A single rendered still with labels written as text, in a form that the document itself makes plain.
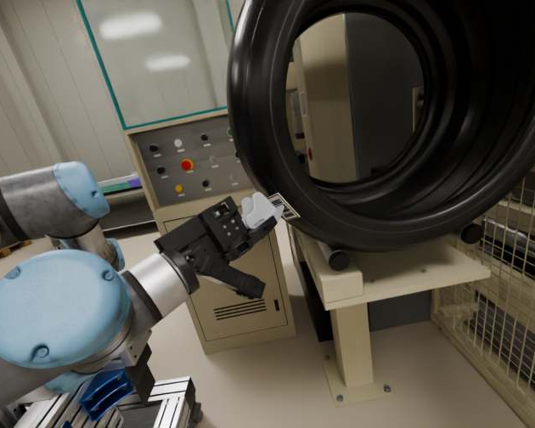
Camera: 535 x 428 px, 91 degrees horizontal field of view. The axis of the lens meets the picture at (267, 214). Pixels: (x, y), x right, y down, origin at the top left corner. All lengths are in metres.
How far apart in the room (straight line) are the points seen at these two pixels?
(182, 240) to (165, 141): 0.97
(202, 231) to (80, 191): 0.28
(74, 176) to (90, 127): 4.52
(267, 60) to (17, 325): 0.39
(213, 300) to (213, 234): 1.16
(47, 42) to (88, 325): 5.22
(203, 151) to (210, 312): 0.85
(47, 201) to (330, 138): 0.71
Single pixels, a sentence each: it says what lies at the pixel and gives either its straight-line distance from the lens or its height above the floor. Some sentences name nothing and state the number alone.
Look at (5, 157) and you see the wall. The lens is 6.02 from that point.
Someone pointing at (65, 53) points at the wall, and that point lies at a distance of 5.23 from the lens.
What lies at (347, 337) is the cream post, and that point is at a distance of 1.25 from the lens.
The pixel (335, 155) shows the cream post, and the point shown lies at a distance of 0.89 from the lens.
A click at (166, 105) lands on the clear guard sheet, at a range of 1.27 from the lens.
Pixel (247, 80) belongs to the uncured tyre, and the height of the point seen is 1.26.
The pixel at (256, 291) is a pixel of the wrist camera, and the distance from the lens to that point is 0.41.
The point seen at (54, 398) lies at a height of 0.63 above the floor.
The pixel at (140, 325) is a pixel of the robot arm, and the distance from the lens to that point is 0.34.
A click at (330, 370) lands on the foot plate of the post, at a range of 1.52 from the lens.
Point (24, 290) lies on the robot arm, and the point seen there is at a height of 1.13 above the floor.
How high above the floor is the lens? 1.20
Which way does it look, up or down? 20 degrees down
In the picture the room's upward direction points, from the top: 12 degrees counter-clockwise
